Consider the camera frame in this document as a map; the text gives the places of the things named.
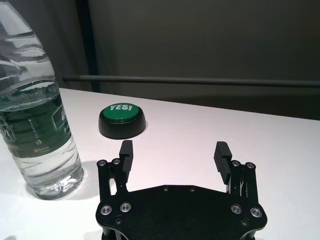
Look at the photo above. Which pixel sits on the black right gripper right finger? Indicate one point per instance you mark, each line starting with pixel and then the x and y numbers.
pixel 222 162

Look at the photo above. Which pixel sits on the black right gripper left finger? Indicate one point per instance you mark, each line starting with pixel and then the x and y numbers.
pixel 126 162

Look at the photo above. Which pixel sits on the clear water bottle green label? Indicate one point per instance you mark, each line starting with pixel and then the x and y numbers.
pixel 37 125

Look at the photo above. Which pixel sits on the green YES button black base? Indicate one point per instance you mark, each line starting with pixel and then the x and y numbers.
pixel 122 122

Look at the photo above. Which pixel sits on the thin grey horizontal rail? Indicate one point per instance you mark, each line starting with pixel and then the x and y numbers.
pixel 175 80

